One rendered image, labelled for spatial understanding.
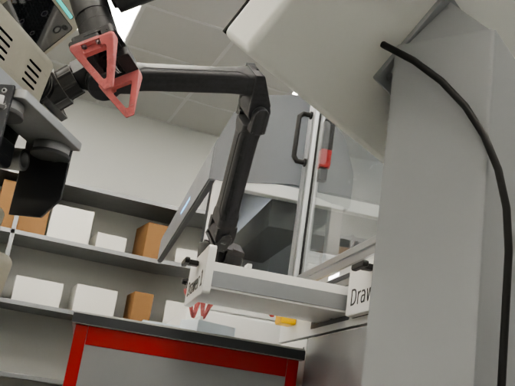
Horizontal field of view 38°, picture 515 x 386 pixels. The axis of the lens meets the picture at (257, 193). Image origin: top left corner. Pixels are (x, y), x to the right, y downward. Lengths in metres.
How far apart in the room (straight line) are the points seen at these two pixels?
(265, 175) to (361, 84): 1.84
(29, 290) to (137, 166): 1.39
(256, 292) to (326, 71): 0.90
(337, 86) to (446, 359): 0.33
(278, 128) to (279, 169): 0.16
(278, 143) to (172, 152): 3.53
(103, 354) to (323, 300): 0.54
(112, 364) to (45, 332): 4.00
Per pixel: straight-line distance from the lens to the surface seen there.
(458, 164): 0.81
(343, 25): 0.83
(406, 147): 0.84
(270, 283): 1.68
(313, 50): 0.82
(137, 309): 5.50
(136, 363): 1.86
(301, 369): 2.01
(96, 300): 5.49
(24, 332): 5.83
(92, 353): 1.86
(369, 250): 1.64
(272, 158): 2.75
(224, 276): 1.66
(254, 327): 2.62
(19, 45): 1.49
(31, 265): 5.88
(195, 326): 1.97
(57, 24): 1.56
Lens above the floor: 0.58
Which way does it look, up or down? 16 degrees up
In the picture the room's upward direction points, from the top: 9 degrees clockwise
